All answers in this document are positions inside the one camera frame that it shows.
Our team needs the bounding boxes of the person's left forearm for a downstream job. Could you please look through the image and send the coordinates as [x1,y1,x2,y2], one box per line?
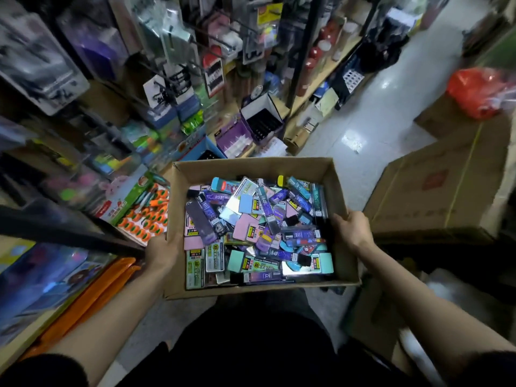
[48,266,174,387]

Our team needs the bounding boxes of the large flat brown carton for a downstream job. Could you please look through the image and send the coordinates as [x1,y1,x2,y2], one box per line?
[363,117,516,242]

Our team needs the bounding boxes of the person's left hand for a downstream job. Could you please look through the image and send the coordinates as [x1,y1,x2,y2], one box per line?
[144,230,182,279]

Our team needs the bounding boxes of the brown cardboard box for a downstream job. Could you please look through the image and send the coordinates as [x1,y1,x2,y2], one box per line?
[163,157,361,300]

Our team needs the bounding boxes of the wooden shelf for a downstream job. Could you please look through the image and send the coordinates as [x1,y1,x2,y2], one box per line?
[0,0,380,376]

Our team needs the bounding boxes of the pile of pencil lead cases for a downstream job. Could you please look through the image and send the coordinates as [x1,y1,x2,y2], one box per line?
[184,175,335,291]

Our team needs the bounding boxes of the orange folders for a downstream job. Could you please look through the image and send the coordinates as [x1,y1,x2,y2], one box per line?
[20,256,140,361]

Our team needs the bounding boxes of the person's right hand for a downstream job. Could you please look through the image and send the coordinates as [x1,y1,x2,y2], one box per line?
[331,209,376,256]

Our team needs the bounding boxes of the orange carrot pen display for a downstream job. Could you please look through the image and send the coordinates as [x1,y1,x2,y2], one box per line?
[95,169,172,248]

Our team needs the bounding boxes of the person's right forearm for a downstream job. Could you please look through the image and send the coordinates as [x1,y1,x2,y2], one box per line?
[355,241,516,376]

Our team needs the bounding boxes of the red plastic bag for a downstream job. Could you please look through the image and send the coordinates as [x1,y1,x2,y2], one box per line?
[447,67,516,120]

